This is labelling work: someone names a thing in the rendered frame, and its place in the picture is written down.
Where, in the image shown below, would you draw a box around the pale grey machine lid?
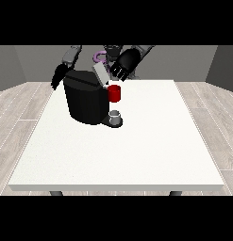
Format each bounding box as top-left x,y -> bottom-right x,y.
92,61 -> 110,87

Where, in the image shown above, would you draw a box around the small grey cup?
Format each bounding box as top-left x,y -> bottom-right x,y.
108,109 -> 123,126

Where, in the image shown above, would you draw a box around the red pod holder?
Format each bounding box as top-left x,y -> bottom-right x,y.
108,84 -> 122,104

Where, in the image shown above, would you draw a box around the grey robot trunk purple rings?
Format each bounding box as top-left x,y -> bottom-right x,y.
92,45 -> 141,80

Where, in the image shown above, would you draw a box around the black coffee machine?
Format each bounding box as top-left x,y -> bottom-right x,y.
62,69 -> 124,128

